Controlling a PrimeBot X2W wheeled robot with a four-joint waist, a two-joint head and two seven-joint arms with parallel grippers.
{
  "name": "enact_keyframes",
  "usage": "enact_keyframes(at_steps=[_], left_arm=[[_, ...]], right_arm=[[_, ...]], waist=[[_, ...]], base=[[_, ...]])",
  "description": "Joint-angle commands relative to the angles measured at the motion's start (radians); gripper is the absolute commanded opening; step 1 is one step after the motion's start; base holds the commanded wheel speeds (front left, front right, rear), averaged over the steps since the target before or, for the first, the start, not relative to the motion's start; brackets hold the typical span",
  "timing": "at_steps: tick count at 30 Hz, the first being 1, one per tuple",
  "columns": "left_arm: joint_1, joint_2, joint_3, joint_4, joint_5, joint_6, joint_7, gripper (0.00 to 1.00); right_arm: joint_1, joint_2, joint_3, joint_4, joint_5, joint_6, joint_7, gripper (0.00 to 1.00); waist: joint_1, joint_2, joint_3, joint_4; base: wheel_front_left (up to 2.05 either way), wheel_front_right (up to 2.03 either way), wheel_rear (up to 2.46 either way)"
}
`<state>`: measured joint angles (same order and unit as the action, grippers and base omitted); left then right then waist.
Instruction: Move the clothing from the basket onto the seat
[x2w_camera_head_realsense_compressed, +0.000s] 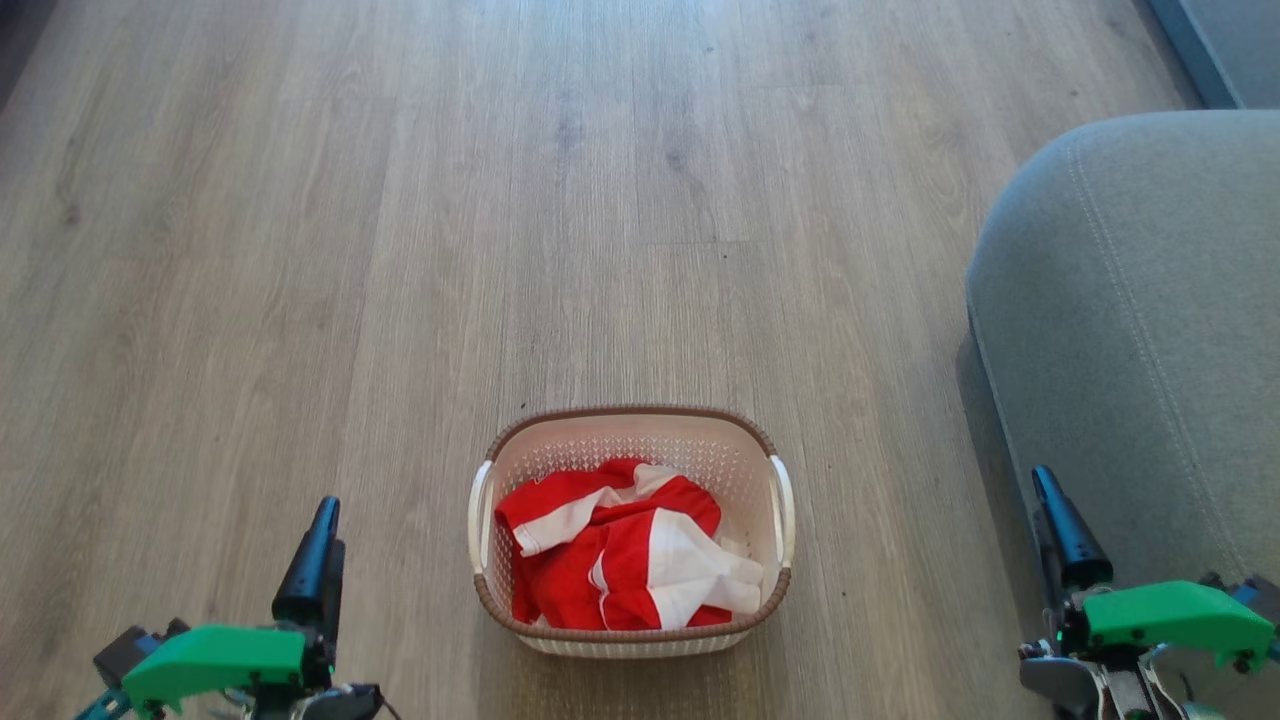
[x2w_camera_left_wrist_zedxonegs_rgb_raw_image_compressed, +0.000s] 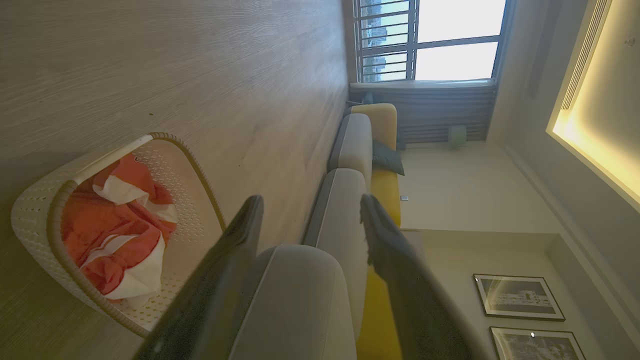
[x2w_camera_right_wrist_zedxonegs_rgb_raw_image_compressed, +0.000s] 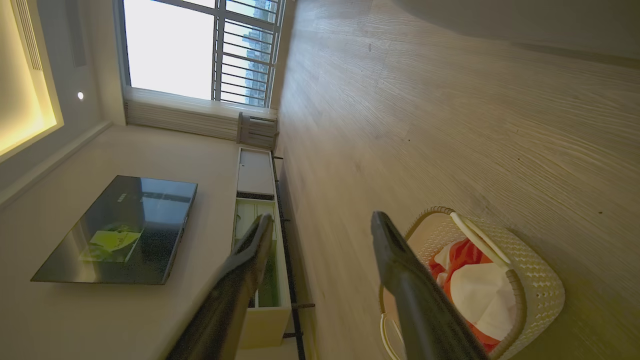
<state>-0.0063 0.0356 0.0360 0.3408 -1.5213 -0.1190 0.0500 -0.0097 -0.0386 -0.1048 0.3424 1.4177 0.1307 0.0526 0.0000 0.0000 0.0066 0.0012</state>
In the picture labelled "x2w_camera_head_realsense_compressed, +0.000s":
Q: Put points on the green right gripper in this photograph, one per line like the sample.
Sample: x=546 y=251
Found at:
x=1170 y=615

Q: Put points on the cream plastic laundry basket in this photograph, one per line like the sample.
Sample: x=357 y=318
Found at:
x=620 y=440

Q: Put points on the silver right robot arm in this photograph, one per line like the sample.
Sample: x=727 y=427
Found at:
x=1060 y=685

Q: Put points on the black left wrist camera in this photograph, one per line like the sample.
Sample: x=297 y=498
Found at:
x=130 y=650

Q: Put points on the red and white garment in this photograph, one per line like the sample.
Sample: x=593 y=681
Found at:
x=620 y=560

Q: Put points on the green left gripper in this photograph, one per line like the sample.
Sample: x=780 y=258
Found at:
x=215 y=655

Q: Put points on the grey fabric sofa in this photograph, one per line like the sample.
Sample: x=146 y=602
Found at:
x=1140 y=350

